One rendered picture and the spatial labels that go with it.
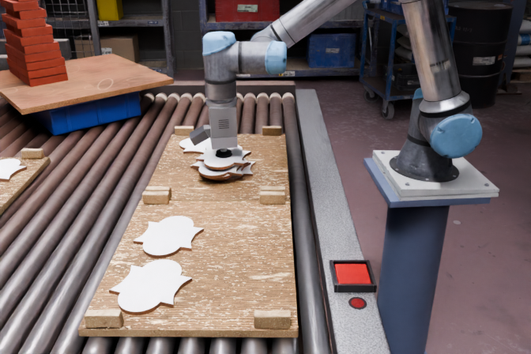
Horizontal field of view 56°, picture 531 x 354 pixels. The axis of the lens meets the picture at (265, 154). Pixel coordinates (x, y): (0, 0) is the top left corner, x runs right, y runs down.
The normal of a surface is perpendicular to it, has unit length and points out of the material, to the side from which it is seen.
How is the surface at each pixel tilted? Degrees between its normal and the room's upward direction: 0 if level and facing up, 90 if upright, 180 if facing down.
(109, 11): 90
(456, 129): 95
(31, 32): 90
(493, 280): 0
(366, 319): 0
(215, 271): 0
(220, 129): 90
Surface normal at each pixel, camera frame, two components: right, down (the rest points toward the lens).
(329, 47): 0.01, 0.42
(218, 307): 0.00, -0.91
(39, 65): 0.64, 0.32
